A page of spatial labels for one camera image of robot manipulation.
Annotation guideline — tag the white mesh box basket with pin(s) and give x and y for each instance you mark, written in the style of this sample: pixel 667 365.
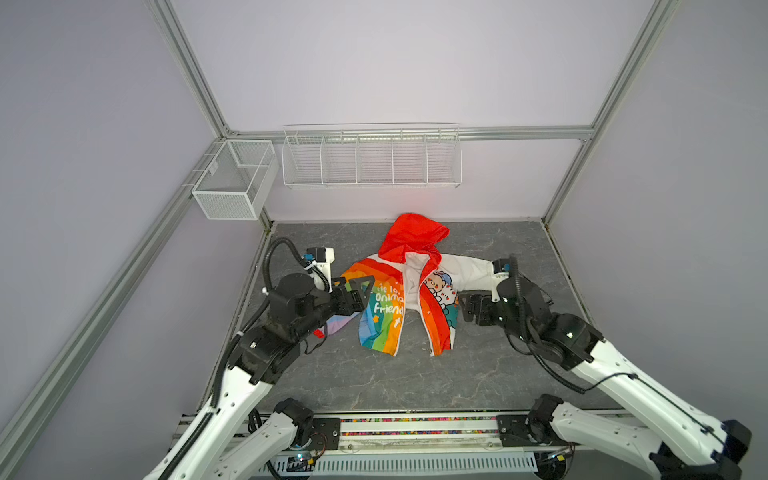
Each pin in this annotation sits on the white mesh box basket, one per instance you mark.
pixel 237 180

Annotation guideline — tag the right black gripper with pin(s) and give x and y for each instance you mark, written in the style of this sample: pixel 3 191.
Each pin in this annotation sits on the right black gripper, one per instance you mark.
pixel 486 303

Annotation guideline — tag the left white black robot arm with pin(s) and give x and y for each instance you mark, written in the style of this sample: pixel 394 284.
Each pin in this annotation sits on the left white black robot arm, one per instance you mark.
pixel 254 361

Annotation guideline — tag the colourful rainbow kids jacket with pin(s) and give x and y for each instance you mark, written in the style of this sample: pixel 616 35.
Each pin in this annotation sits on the colourful rainbow kids jacket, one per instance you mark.
pixel 411 274

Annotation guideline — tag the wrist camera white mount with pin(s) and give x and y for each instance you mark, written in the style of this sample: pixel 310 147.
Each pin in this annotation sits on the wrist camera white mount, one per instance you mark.
pixel 506 269
pixel 320 261

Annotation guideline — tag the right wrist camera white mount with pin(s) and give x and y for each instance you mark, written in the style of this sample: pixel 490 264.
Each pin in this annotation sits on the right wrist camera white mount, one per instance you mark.
pixel 506 269

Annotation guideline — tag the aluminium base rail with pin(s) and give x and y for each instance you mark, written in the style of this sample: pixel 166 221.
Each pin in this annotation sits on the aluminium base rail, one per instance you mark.
pixel 422 444

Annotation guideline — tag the white wire shelf basket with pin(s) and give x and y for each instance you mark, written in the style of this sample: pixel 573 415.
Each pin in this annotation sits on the white wire shelf basket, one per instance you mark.
pixel 372 155

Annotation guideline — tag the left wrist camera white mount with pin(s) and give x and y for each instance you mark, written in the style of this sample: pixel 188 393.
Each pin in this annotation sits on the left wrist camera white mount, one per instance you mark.
pixel 320 261

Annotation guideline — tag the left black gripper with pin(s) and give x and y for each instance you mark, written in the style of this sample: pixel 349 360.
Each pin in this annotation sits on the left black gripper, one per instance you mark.
pixel 346 308

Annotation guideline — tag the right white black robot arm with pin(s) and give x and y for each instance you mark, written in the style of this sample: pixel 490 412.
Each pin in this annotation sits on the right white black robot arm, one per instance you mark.
pixel 675 440

